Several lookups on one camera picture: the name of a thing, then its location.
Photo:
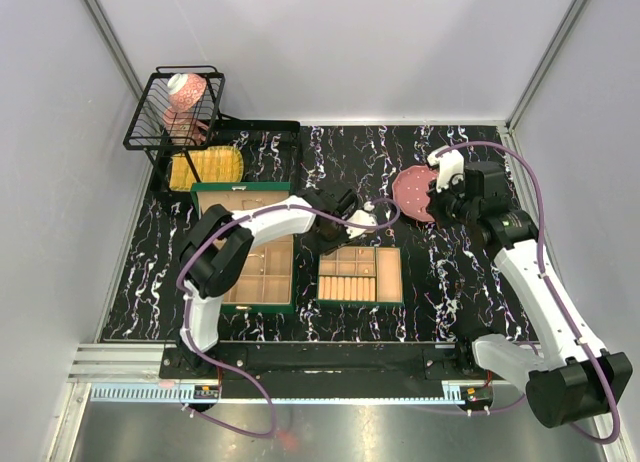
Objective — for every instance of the pink polka dot plate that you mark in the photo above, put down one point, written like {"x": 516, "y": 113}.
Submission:
{"x": 410, "y": 192}

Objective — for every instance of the pink patterned ceramic bowl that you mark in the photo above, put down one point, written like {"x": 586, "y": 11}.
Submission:
{"x": 185, "y": 90}

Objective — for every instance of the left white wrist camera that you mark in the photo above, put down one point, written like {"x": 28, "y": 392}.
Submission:
{"x": 362, "y": 221}

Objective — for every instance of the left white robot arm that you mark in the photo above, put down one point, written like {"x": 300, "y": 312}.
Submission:
{"x": 239, "y": 255}

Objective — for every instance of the yellow woven tray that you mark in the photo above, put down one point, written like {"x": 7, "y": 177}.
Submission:
{"x": 220, "y": 164}

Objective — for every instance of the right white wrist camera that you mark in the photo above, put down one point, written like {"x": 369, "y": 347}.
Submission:
{"x": 449, "y": 164}

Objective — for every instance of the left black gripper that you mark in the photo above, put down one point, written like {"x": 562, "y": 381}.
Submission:
{"x": 323, "y": 247}

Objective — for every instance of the small green jewelry tray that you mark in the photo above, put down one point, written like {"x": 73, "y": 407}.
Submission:
{"x": 341, "y": 279}

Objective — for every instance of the pink patterned cup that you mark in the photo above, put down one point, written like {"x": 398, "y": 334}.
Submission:
{"x": 183, "y": 128}

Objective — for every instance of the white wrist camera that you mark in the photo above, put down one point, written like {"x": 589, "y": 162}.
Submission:
{"x": 362, "y": 221}
{"x": 449, "y": 164}

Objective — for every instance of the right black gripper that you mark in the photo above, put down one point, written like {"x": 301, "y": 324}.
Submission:
{"x": 436, "y": 199}

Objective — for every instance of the large green jewelry box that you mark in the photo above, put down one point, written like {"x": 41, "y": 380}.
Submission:
{"x": 265, "y": 284}

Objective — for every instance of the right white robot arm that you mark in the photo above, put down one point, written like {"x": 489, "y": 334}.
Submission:
{"x": 575, "y": 377}

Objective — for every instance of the black wire dish rack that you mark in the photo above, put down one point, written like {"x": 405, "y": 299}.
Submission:
{"x": 271, "y": 149}

